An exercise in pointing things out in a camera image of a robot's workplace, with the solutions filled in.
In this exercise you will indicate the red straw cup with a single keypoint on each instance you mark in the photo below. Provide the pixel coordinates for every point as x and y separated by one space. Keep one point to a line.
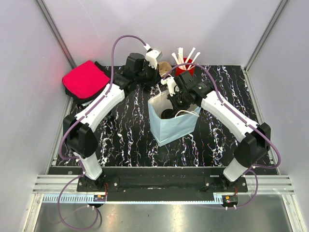
181 69

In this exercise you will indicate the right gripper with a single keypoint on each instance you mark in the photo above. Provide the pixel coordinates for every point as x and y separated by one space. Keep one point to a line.
173 98

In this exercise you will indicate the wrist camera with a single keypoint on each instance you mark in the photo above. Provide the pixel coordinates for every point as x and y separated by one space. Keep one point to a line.
171 85
152 56

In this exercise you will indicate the light blue paper bag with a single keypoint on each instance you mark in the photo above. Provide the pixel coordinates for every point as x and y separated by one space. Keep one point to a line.
166 131

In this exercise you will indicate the white wrapped straw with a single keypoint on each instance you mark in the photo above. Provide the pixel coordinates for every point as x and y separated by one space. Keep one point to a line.
190 54
195 57
180 55

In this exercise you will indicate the red and black cloth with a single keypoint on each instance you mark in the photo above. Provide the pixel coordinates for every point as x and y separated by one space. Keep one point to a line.
85 82

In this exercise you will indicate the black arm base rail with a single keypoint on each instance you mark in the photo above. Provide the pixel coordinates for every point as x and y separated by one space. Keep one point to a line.
162 184

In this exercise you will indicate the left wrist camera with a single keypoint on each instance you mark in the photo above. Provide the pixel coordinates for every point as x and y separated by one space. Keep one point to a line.
152 56

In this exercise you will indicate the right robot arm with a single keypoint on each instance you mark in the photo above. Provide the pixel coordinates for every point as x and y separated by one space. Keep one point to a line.
253 138

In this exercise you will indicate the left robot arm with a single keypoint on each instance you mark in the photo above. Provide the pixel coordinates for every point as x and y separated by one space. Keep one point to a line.
79 129

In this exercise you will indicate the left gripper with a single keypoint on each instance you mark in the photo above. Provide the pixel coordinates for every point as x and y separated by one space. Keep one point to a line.
156 76

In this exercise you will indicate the brown pulp cup carrier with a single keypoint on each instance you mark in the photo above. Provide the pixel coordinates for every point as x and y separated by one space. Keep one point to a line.
164 67

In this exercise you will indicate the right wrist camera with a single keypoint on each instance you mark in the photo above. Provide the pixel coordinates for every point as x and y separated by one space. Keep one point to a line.
171 85

